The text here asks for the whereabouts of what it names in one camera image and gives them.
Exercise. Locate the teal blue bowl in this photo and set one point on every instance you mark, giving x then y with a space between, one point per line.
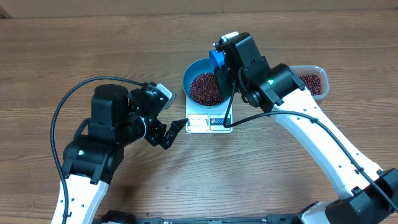
196 68

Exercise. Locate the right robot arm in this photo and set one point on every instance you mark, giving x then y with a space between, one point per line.
365 192

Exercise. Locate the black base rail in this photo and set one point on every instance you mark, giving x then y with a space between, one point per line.
119 217

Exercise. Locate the red beans in bowl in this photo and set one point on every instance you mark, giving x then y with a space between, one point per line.
204 90

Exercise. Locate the clear plastic container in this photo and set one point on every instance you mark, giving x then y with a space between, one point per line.
305 69

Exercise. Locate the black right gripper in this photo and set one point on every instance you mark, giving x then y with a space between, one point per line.
223 75

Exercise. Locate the blue plastic measuring scoop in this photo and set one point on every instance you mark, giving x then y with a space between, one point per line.
216 59

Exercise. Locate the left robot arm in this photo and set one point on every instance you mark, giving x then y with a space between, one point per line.
118 118

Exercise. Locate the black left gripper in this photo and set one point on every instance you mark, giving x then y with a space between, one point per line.
155 137

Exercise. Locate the white digital kitchen scale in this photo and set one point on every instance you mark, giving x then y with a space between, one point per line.
206 119

